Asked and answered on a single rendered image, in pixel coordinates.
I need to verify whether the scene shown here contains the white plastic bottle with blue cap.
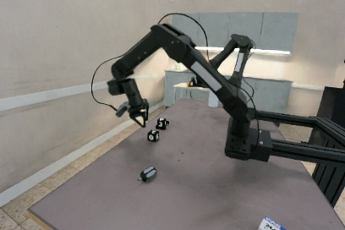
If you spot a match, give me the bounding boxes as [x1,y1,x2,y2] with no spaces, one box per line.
[208,90,218,107]

